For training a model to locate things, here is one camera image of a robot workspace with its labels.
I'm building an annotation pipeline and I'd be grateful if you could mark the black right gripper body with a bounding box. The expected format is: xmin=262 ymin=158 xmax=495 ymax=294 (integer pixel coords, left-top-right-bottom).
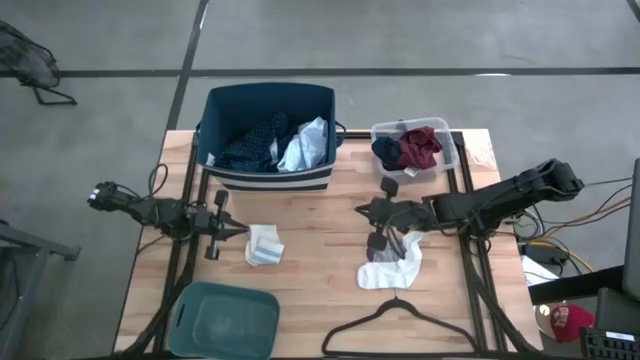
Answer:
xmin=367 ymin=176 xmax=436 ymax=252

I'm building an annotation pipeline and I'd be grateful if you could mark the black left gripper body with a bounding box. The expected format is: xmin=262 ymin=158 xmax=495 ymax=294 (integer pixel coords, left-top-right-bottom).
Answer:
xmin=187 ymin=189 xmax=231 ymax=261

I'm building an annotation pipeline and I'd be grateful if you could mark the white green striped cloth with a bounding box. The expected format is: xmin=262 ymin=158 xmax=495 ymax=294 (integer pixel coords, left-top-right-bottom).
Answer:
xmin=244 ymin=223 xmax=286 ymax=267

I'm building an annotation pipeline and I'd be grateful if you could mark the plain navy cloth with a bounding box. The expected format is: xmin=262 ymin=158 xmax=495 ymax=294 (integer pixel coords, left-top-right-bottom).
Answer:
xmin=371 ymin=136 xmax=404 ymax=172

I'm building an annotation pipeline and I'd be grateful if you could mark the white cloth grey patch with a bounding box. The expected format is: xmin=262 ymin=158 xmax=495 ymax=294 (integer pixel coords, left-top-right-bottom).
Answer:
xmin=356 ymin=230 xmax=424 ymax=291

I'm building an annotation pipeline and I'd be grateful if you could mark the clear plastic container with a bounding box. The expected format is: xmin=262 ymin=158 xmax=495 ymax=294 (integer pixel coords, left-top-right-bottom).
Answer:
xmin=370 ymin=116 xmax=460 ymax=185

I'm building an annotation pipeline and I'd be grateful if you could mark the navy dotted cloth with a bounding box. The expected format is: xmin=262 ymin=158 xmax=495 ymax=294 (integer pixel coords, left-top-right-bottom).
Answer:
xmin=214 ymin=111 xmax=301 ymax=174

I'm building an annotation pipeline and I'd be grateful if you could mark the teal plastic tub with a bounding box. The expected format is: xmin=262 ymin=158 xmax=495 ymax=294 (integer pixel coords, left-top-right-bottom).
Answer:
xmin=167 ymin=281 xmax=281 ymax=360

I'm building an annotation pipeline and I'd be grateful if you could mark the black clothes hanger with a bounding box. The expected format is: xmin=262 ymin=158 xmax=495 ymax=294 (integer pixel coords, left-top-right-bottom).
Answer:
xmin=321 ymin=296 xmax=480 ymax=357

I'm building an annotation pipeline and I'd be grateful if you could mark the navy white striped fabric basket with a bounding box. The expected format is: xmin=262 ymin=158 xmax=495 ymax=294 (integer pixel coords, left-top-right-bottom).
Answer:
xmin=194 ymin=82 xmax=347 ymax=195

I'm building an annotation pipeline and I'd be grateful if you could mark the white paper sheet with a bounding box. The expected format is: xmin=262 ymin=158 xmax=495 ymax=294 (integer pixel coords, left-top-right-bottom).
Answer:
xmin=520 ymin=254 xmax=560 ymax=287

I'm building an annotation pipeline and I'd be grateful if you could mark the black power brick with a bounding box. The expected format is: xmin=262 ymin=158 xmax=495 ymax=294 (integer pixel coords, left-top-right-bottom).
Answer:
xmin=519 ymin=242 xmax=569 ymax=267

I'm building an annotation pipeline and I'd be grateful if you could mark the dark metal rack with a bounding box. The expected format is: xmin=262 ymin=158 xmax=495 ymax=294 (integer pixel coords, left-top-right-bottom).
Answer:
xmin=0 ymin=219 xmax=81 ymax=360

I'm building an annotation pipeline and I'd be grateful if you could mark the black desk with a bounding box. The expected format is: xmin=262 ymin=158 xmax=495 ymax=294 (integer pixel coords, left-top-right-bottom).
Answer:
xmin=527 ymin=264 xmax=626 ymax=306

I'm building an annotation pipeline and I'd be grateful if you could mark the red cap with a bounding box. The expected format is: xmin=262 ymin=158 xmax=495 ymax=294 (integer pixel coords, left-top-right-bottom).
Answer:
xmin=549 ymin=303 xmax=596 ymax=344

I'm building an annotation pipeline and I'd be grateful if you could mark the grey monitor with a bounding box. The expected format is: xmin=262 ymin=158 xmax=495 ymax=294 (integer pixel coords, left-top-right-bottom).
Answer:
xmin=622 ymin=157 xmax=640 ymax=301

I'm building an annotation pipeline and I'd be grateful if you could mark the black case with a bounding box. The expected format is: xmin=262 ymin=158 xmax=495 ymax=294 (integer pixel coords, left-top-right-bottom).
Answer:
xmin=594 ymin=287 xmax=640 ymax=336

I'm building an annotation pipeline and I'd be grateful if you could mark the black mesh chair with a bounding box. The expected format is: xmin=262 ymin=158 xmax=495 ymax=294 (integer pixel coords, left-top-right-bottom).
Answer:
xmin=0 ymin=19 xmax=79 ymax=107

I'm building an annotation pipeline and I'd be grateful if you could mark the black keyboard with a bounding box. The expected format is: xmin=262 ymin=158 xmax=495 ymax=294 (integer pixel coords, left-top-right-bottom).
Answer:
xmin=579 ymin=326 xmax=640 ymax=360

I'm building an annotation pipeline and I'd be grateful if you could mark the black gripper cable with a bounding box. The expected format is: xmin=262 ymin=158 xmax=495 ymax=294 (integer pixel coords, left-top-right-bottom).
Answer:
xmin=382 ymin=223 xmax=407 ymax=260

